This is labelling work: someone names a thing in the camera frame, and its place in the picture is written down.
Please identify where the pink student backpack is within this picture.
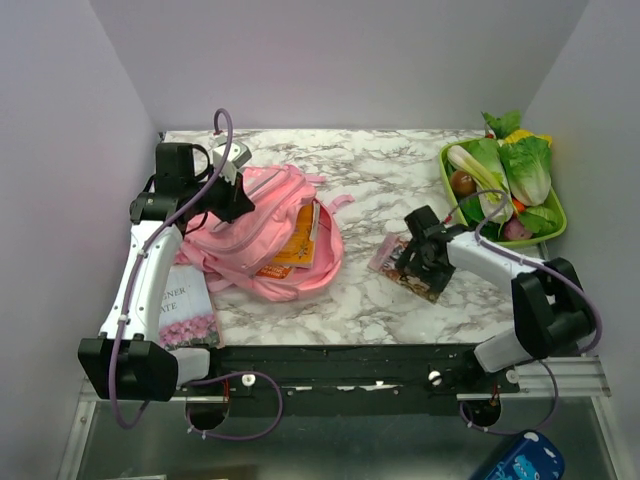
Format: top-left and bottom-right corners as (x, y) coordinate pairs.
(175, 165), (354, 302)

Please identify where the Designer Fate flower book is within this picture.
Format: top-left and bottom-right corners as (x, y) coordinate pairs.
(159, 265), (224, 350)

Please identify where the black mounting rail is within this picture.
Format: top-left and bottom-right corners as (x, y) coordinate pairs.
(175, 344), (519, 419)

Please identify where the purple pink radish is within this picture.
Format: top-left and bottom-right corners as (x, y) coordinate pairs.
(502, 217), (533, 241)

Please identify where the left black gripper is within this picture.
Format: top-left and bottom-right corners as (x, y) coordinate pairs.
(184, 163), (255, 223)

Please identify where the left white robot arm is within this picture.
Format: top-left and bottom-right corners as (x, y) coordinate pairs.
(78, 141), (254, 401)

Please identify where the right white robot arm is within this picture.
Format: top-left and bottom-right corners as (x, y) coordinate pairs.
(395, 206), (598, 392)

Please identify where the green vegetable tray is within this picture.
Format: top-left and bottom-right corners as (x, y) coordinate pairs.
(439, 139), (567, 248)

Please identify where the brown round fruit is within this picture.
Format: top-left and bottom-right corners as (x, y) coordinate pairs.
(449, 170), (476, 198)

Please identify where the orange card packet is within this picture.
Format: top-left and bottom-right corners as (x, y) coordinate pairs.
(272, 200), (320, 268)

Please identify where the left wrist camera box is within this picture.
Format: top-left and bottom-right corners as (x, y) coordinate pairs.
(210, 139), (252, 185)

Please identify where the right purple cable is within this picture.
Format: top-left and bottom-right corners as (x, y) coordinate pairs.
(442, 189), (604, 435)

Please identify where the brown illustrated notebook packet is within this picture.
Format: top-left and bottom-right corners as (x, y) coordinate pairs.
(368, 233), (453, 304)

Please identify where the purple cable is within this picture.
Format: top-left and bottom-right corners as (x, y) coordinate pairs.
(108, 108), (284, 442)
(442, 189), (604, 435)

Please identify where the orange Treehouse book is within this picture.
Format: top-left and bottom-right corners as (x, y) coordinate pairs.
(256, 264), (295, 280)

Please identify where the blue dinosaur pencil case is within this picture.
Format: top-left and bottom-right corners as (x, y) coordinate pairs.
(470, 430), (566, 480)

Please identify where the green lettuce head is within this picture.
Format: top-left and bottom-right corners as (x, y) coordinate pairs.
(499, 136), (552, 206)

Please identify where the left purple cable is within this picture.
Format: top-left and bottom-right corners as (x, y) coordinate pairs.
(108, 108), (284, 442)

